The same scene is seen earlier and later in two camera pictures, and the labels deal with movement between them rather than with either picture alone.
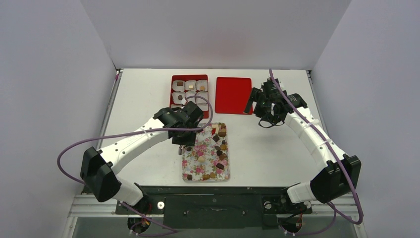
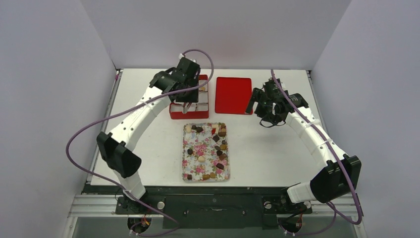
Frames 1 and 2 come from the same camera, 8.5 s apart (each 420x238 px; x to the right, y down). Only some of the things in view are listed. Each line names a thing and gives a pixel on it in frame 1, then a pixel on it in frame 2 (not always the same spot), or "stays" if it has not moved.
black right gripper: x=257 y=102 stays
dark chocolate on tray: x=221 y=166 stays
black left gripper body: x=186 y=139 → x=189 y=96
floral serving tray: x=208 y=160 stays
